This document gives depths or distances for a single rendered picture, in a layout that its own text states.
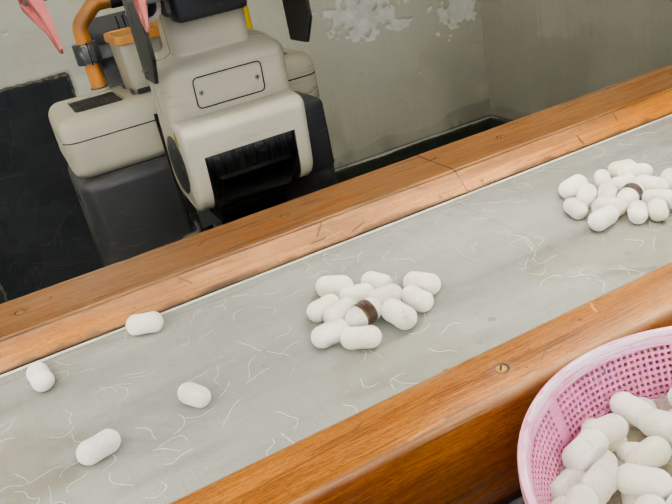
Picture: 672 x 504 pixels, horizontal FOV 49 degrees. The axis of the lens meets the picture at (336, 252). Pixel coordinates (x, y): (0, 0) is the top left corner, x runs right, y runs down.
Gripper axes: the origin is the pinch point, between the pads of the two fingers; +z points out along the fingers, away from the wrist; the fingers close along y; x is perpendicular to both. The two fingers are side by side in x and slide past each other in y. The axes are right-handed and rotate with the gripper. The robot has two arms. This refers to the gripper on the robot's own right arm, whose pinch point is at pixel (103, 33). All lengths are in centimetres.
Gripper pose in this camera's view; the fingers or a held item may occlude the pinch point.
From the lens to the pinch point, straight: 88.4
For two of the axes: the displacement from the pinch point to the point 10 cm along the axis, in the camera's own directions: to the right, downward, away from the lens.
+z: 3.6, 9.3, 0.0
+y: 8.8, -3.4, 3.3
